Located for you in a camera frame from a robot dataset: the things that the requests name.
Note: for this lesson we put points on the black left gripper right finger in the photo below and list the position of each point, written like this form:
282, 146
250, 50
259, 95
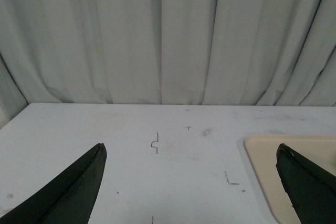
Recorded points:
311, 189

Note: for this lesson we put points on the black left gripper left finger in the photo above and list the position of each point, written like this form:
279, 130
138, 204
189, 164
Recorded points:
69, 197

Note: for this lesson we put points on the beige plastic tray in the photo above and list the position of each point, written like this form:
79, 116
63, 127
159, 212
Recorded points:
261, 150

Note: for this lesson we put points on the white curtain backdrop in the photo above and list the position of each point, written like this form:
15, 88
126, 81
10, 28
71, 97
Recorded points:
217, 52

